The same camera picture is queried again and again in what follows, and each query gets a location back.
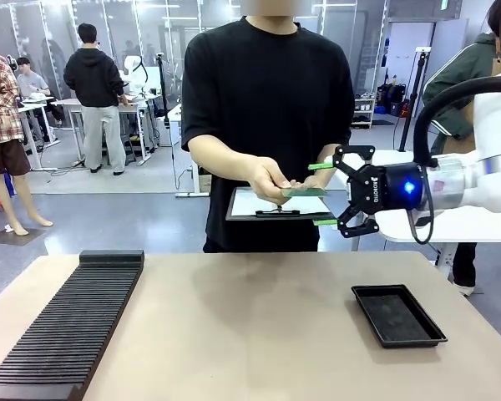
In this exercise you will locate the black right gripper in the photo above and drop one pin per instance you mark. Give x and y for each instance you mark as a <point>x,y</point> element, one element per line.
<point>384,188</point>

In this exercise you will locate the green PCB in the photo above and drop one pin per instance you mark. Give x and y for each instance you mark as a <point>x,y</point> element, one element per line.
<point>305,192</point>

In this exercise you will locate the clipboard with white paper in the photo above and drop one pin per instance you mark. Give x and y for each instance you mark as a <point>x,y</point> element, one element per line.
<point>250,204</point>

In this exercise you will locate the person's left forearm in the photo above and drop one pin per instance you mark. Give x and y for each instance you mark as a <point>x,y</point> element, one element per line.
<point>332,156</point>

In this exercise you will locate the person's right forearm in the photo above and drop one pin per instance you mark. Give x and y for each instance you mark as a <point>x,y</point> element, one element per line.
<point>225,156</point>

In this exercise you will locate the person's left hand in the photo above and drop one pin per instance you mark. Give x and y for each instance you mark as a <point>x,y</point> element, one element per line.
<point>315,180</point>

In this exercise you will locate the person's right hand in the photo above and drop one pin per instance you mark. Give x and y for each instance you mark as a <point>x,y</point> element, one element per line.
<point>269,177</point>

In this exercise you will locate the wooden shoe shelf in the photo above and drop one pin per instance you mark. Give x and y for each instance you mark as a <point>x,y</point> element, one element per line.
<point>364,113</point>

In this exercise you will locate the black bags and blue bins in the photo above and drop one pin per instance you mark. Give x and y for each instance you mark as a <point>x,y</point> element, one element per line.
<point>392,100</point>

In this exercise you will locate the white side table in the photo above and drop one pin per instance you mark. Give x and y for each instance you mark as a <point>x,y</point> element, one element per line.
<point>463,227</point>

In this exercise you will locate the black tripod pole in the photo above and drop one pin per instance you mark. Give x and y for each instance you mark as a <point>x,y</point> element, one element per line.
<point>413,92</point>

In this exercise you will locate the person in brown apron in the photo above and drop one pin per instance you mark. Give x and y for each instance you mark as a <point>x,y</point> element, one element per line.
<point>455,104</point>

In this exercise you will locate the black plastic tray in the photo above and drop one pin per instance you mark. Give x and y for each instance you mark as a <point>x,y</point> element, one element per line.
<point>396,319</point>

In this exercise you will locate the person in black t-shirt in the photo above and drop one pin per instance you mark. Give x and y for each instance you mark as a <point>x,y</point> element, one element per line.
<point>267,83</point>

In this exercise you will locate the black background tripod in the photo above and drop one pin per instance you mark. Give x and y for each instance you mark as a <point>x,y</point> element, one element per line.
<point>165,96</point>

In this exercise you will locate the white background work table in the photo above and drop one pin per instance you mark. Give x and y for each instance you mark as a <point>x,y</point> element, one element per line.
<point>144,100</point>

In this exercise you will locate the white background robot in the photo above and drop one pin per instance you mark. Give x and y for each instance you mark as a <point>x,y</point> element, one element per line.
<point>134,73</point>

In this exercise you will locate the person in black hoodie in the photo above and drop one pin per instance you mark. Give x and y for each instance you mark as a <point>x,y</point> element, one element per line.
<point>94,83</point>

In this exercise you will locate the black slotted rack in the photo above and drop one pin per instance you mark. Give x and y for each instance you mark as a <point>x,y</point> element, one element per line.
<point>67,326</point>

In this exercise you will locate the white background desk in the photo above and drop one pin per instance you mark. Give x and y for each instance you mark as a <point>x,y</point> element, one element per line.
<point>35,104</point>

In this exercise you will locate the seated person in grey shirt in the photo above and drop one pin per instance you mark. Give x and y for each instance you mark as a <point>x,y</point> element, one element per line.
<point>31,81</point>

